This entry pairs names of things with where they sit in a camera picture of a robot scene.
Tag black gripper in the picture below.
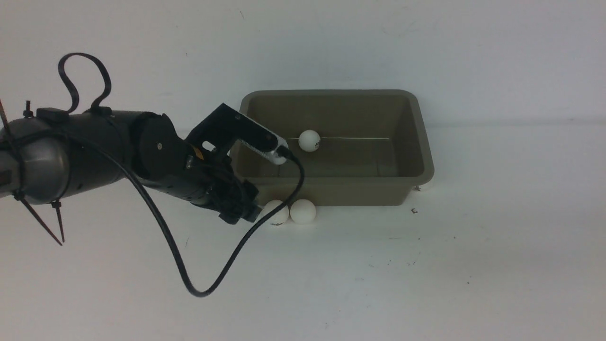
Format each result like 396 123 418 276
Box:
180 152 261 225

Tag white ping-pong ball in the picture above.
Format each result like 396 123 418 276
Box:
259 199 290 226
297 130 321 153
290 199 317 224

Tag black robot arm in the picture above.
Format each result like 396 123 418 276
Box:
1 111 260 224

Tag tan plastic storage bin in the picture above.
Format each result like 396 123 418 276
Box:
240 90 435 206

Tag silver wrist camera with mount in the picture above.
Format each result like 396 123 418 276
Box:
185 103 292 165

